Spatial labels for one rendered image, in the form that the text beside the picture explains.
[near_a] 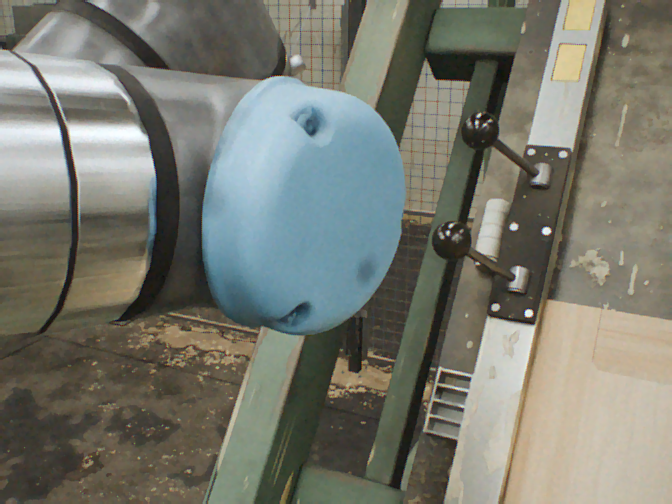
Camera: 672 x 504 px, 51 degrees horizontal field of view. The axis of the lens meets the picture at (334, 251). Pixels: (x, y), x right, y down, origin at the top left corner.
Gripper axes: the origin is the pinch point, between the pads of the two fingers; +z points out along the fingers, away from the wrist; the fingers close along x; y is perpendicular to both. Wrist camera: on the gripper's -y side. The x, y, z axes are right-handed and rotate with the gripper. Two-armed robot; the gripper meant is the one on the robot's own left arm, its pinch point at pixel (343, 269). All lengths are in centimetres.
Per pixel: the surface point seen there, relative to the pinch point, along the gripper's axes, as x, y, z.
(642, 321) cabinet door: 23.9, 6.5, 19.8
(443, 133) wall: 80, -346, 364
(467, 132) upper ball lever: 16.0, -11.8, 4.0
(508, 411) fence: 8.2, 9.5, 19.7
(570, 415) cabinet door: 13.5, 11.6, 21.6
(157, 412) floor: -114, -120, 201
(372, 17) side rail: 15.0, -42.6, 10.0
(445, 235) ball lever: 9.5, -2.8, 5.6
